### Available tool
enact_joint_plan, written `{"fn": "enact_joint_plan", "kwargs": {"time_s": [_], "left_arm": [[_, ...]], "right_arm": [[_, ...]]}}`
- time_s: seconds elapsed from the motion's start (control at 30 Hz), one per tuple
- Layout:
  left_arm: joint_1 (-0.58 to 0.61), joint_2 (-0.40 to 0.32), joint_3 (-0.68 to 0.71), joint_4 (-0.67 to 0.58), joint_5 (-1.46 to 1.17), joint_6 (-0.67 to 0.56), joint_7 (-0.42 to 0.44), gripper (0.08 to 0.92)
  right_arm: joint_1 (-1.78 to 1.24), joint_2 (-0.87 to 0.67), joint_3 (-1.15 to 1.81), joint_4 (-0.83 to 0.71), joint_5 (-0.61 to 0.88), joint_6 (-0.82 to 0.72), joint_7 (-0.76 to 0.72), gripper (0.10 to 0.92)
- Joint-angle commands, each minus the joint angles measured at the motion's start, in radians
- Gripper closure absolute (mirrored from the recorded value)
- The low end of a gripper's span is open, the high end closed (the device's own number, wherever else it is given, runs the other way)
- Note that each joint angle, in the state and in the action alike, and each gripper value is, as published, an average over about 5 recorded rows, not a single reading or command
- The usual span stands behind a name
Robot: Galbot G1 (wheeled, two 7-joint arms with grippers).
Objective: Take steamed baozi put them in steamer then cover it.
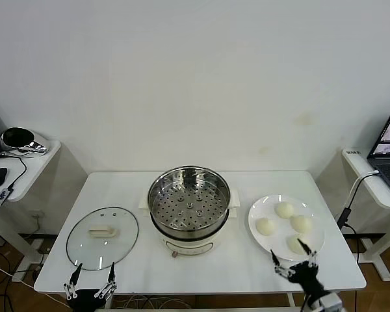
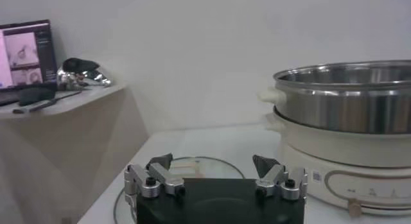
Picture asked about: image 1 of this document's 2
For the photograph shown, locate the white steamed baozi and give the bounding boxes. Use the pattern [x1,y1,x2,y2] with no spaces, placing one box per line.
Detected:
[290,214,314,233]
[285,233,309,255]
[255,217,277,236]
[274,201,295,220]

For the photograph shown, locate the round white plate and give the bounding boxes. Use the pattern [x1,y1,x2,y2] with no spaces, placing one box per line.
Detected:
[248,194,326,261]

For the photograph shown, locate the shiny chrome headset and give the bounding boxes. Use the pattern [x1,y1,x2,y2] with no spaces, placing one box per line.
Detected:
[0,126,50,154]

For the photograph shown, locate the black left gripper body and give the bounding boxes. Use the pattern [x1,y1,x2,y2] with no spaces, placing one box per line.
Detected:
[68,288,107,309]

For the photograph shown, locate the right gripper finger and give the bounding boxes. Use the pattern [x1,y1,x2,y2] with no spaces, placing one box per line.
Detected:
[297,239,319,269]
[270,249,295,278]

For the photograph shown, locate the white side table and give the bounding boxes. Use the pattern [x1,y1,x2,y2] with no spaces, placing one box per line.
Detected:
[315,146,390,282]
[0,139,88,283]

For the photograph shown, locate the grey usb hub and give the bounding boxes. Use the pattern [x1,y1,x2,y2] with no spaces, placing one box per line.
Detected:
[0,187,14,207]

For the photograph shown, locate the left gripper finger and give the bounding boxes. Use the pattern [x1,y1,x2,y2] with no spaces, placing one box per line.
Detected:
[94,261,118,298]
[63,263,83,299]

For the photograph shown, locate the round glass pot lid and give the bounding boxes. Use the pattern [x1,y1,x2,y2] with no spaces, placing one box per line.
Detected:
[66,205,140,271]

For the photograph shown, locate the white metal table frame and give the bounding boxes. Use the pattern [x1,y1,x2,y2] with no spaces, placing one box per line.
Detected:
[96,293,298,312]

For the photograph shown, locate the thin black desk cable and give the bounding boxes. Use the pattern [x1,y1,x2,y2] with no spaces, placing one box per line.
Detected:
[0,149,28,190]

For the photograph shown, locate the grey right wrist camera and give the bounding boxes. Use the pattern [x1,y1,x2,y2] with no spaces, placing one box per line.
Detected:
[318,292,344,312]

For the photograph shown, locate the white laptop cable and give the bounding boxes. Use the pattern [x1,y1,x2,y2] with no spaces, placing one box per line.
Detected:
[344,169,381,211]

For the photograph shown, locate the perforated steel steamer basket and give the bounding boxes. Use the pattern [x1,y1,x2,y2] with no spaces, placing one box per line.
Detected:
[148,165,231,232]

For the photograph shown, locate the cream electric cooker pot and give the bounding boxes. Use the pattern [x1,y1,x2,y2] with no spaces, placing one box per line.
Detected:
[137,187,241,259]

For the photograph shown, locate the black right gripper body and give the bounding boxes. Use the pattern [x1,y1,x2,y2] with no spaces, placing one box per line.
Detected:
[287,261,326,295]

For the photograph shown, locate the black cable adapter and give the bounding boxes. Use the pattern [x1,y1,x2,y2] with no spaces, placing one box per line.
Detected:
[337,207,351,228]

